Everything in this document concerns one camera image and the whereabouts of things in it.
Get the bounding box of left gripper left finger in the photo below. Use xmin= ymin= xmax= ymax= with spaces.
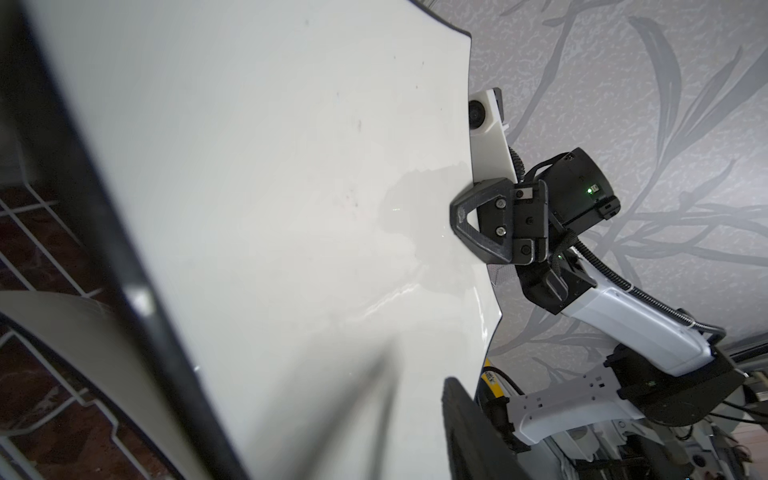
xmin=1 ymin=1 xmax=248 ymax=479

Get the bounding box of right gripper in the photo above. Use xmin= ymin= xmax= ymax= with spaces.
xmin=449 ymin=178 xmax=567 ymax=264

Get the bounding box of white wire dish rack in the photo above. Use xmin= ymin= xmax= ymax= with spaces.
xmin=1 ymin=181 xmax=174 ymax=479

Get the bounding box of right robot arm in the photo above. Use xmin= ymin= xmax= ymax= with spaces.
xmin=449 ymin=149 xmax=745 ymax=451

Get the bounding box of white square plate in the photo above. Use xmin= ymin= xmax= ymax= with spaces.
xmin=1 ymin=291 xmax=211 ymax=479
xmin=21 ymin=1 xmax=501 ymax=479

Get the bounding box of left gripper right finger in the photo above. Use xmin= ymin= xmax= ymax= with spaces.
xmin=441 ymin=377 xmax=528 ymax=479

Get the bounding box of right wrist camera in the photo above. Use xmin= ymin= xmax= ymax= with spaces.
xmin=468 ymin=87 xmax=517 ymax=183

